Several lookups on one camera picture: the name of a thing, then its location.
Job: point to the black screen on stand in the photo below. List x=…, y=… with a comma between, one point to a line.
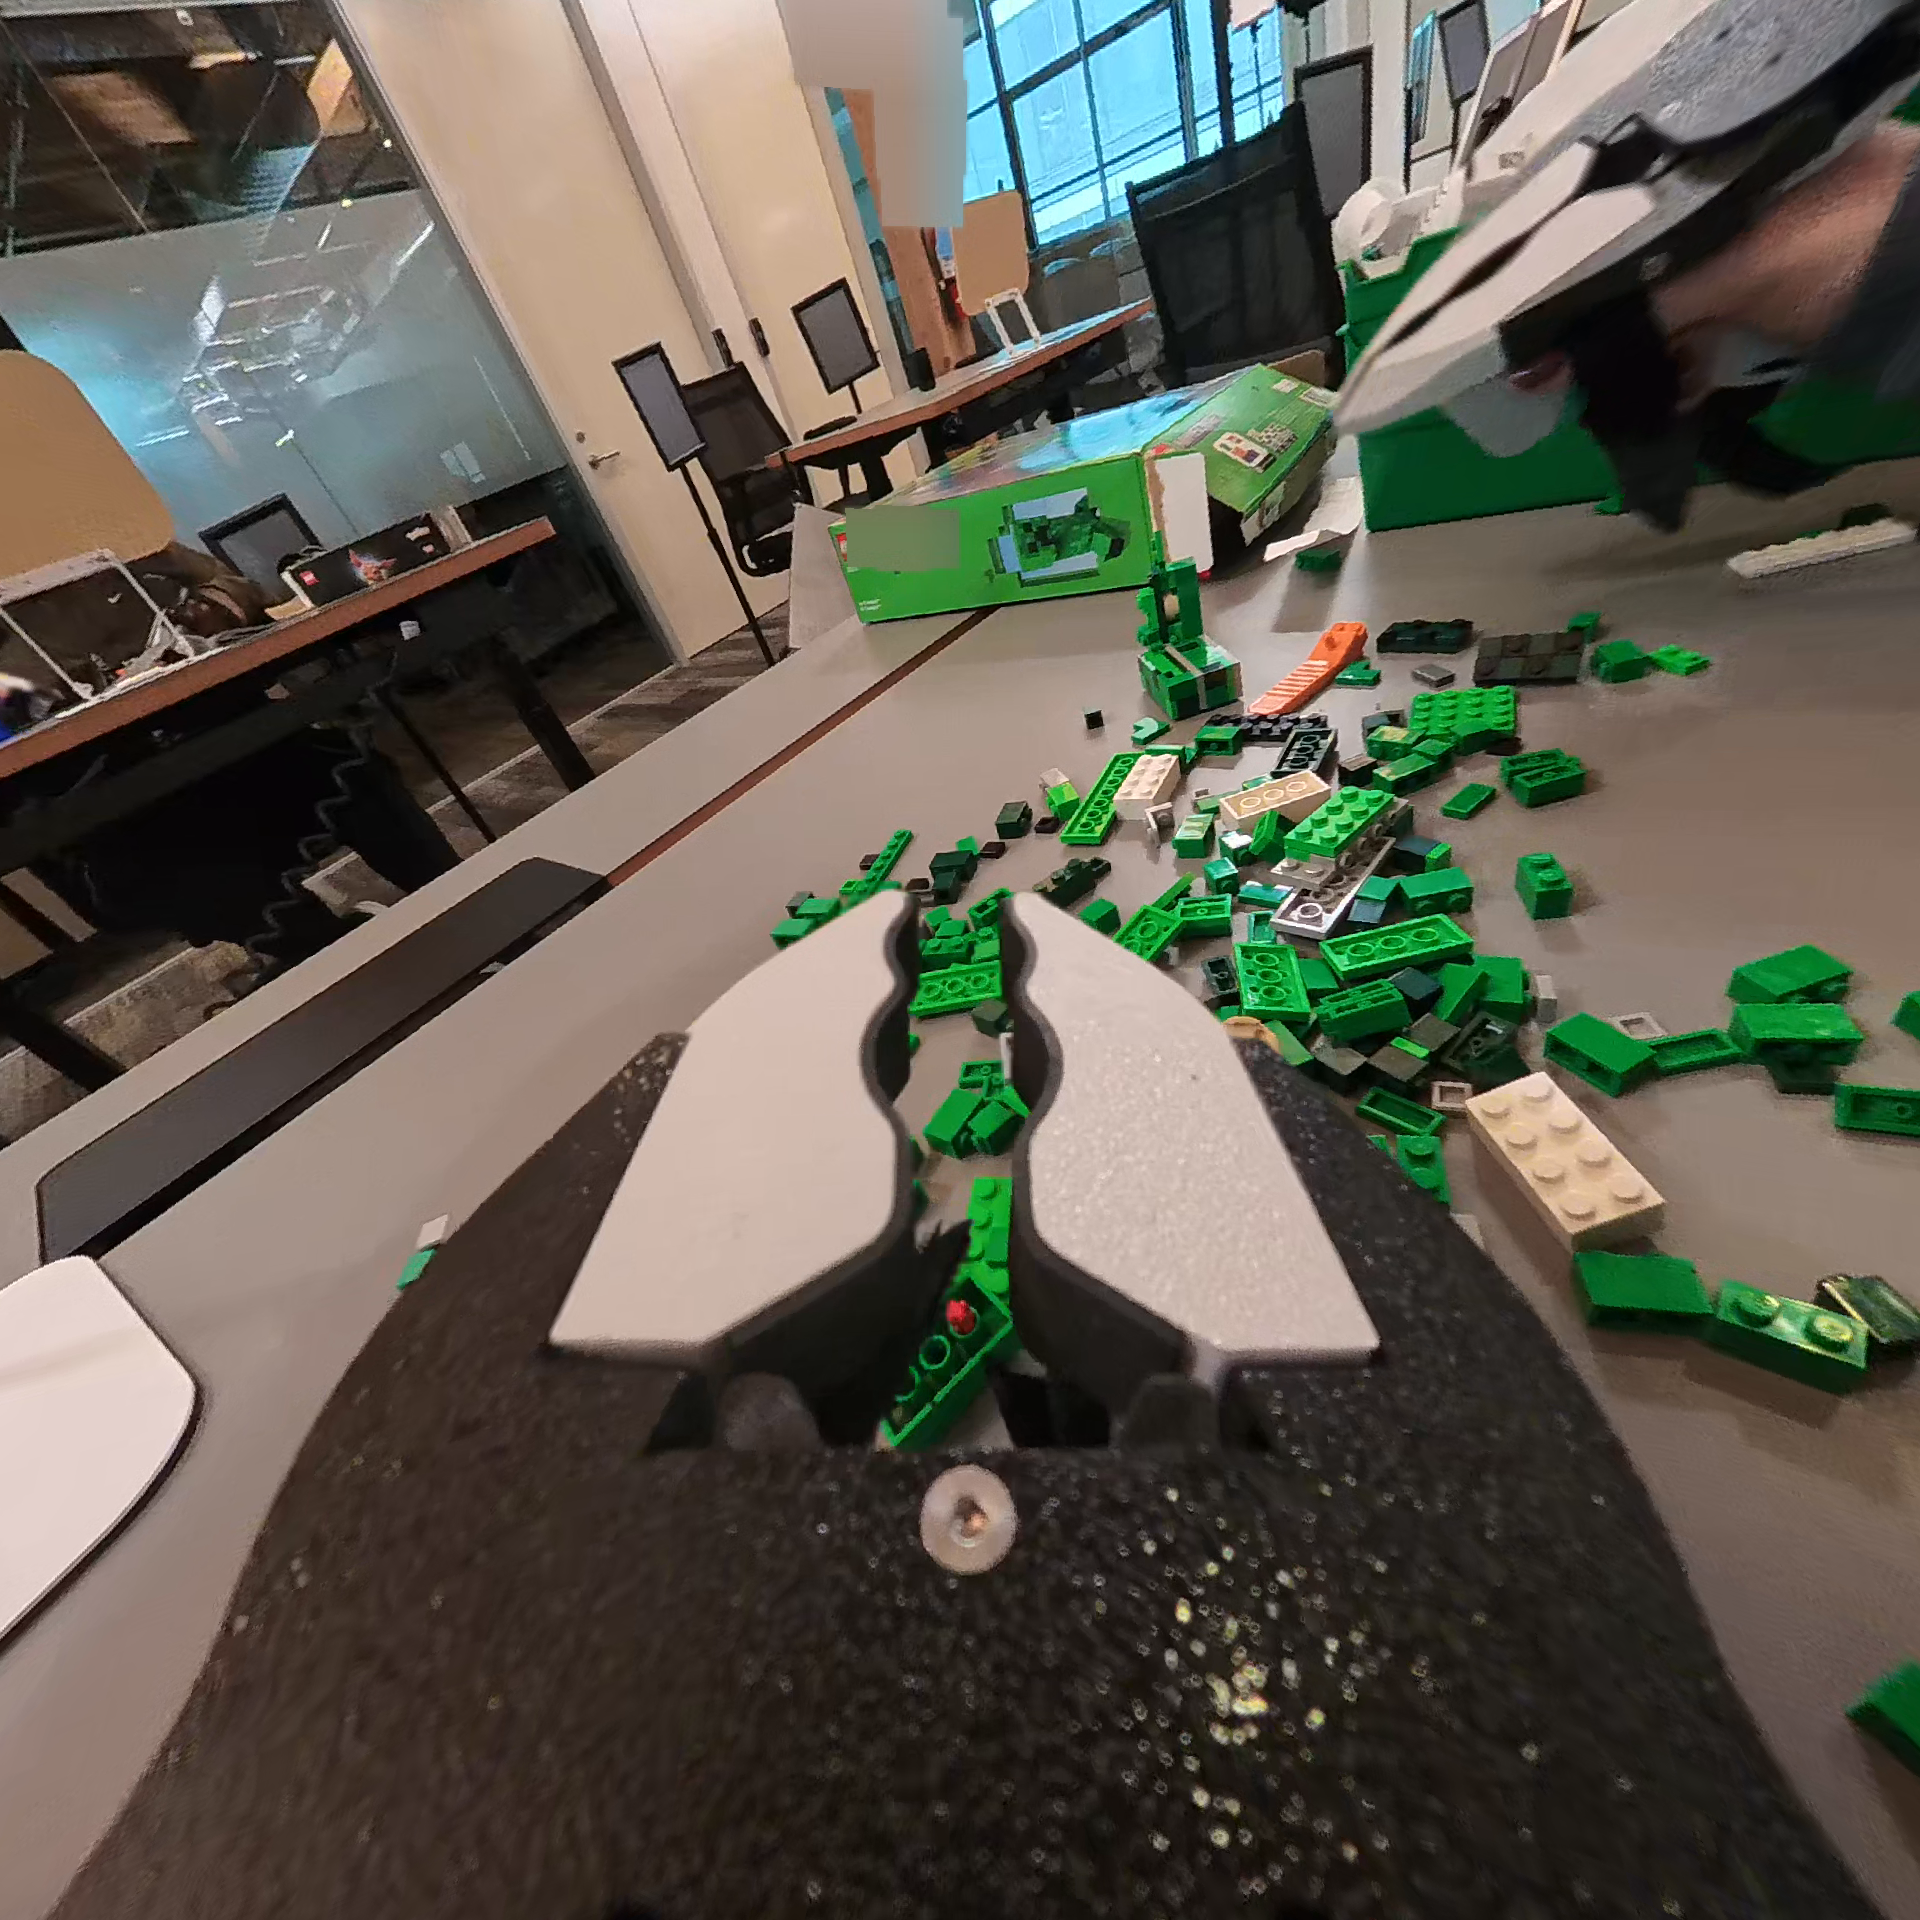
x=661, y=405

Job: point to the white paper sheet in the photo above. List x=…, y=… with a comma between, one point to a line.
x=1326, y=523

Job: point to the orange brick separator tool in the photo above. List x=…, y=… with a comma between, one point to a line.
x=1303, y=672

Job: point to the long wooden office desk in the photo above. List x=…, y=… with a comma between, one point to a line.
x=960, y=377

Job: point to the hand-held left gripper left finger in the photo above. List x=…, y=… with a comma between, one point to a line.
x=749, y=1153

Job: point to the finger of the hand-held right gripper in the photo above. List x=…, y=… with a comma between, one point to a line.
x=1530, y=194
x=1471, y=330

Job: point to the white flat device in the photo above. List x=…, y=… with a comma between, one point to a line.
x=61, y=1412

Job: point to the black laptop with stickers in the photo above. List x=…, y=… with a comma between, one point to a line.
x=378, y=559

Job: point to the green plastic storage bin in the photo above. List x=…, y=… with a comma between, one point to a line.
x=1442, y=465

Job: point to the white chunky toy brick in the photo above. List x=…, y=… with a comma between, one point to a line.
x=1570, y=1165

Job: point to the built green brick figure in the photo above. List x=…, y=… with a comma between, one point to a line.
x=1185, y=674

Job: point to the white long flat plate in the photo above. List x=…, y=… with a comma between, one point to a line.
x=1823, y=549

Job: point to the pile of green toy bricks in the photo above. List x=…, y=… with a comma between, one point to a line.
x=1395, y=950

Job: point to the black mesh office chair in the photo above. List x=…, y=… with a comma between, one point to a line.
x=1240, y=255

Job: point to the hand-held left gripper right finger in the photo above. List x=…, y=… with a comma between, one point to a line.
x=1170, y=1199

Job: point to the grey studded plate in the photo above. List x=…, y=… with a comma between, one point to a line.
x=1326, y=897

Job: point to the black computer monitor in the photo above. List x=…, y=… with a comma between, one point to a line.
x=837, y=334

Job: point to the person's right hand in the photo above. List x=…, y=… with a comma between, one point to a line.
x=1772, y=287

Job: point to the green cardboard toy box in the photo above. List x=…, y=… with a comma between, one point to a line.
x=1274, y=436

